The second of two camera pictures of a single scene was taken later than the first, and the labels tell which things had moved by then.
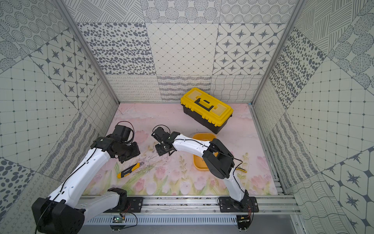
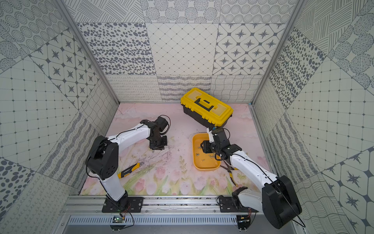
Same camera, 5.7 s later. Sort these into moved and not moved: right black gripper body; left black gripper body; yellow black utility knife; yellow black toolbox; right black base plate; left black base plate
Moved: right black gripper body; left black gripper body
Not moved: yellow black toolbox; yellow black utility knife; right black base plate; left black base plate
